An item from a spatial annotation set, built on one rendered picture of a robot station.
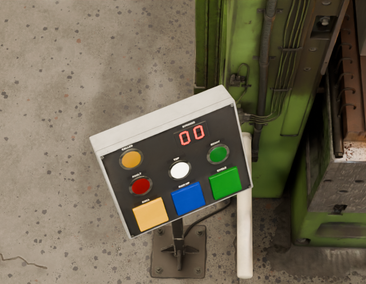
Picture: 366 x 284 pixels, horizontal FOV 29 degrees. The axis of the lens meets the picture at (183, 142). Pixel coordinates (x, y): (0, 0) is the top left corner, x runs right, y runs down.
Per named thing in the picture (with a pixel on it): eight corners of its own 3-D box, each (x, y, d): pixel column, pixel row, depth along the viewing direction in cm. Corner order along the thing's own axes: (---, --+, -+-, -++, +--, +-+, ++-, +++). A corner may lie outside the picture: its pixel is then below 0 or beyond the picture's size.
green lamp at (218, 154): (227, 163, 170) (228, 156, 166) (208, 163, 170) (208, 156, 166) (227, 151, 171) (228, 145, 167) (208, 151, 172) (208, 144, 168)
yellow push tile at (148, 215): (169, 220, 174) (162, 198, 170) (141, 232, 173) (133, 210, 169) (167, 216, 176) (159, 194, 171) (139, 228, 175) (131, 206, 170)
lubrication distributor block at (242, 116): (247, 131, 210) (250, 111, 198) (226, 131, 210) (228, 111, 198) (247, 120, 212) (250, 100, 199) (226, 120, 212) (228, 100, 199)
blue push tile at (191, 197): (206, 204, 176) (199, 183, 171) (178, 216, 175) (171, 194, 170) (203, 200, 177) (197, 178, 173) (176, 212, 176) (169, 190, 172)
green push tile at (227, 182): (242, 189, 177) (237, 167, 172) (215, 200, 176) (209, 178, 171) (239, 185, 179) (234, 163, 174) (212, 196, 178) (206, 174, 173)
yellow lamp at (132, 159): (141, 169, 162) (140, 162, 158) (121, 168, 162) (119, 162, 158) (142, 156, 163) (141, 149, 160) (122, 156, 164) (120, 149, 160)
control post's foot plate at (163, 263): (206, 280, 266) (207, 275, 258) (148, 279, 267) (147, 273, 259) (208, 225, 275) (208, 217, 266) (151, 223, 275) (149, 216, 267)
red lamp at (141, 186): (151, 195, 168) (149, 189, 164) (131, 195, 168) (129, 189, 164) (151, 183, 169) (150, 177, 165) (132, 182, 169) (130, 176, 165)
